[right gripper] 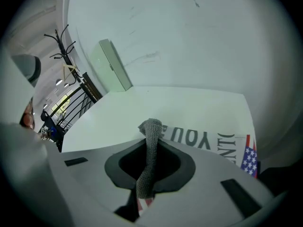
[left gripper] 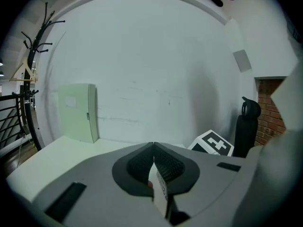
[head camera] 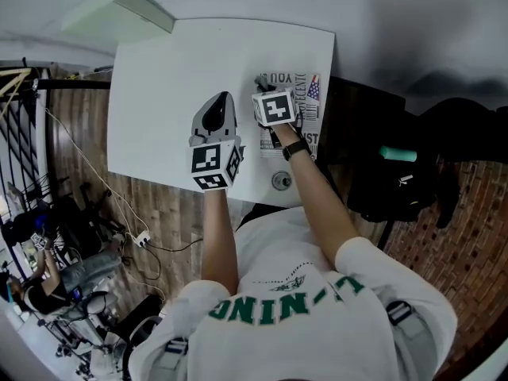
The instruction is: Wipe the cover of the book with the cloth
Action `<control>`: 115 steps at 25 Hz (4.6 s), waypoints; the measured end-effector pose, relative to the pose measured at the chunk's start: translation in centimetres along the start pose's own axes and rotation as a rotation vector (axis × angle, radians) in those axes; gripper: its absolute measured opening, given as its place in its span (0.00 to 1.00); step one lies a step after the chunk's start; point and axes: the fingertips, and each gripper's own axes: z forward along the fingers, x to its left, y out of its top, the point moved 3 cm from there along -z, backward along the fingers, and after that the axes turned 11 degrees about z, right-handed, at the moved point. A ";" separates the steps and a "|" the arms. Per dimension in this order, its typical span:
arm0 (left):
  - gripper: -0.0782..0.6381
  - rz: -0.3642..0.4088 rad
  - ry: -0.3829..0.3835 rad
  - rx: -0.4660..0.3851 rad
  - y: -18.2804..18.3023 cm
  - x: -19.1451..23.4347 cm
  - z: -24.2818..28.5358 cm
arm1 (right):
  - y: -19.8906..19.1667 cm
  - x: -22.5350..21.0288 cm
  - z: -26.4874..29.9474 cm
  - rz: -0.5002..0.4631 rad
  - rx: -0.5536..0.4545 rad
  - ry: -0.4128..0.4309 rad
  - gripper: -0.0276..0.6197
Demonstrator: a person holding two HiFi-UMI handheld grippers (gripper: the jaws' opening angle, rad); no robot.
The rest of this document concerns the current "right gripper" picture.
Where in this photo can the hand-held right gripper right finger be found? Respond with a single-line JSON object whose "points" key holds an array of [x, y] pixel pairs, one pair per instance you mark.
{"points": [[208, 174]]}

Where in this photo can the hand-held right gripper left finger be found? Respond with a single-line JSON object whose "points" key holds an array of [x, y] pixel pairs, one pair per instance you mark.
{"points": [[90, 174]]}

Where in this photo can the grey knitted cloth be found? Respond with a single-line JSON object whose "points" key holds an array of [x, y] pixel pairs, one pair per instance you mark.
{"points": [[151, 157]]}

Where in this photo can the black metal railing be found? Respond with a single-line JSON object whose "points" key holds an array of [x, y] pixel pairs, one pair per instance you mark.
{"points": [[80, 100]]}

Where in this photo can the window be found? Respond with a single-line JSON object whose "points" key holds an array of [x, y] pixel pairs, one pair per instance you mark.
{"points": [[62, 103]]}

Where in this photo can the person's head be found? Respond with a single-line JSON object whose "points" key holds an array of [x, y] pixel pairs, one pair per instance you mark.
{"points": [[28, 118]]}

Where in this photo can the round ceiling lamp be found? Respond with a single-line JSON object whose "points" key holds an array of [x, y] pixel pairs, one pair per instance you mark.
{"points": [[58, 81], [66, 85]]}

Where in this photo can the wooden hanger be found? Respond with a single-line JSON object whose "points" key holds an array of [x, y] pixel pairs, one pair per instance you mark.
{"points": [[69, 68]]}

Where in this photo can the black coat rack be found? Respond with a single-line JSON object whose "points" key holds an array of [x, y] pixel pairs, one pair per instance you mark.
{"points": [[64, 48]]}

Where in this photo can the white wall cabinet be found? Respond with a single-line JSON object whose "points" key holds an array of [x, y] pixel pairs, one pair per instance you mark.
{"points": [[111, 65]]}

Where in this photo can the grey head-worn camera mount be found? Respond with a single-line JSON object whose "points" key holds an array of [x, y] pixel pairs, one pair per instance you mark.
{"points": [[28, 66]]}

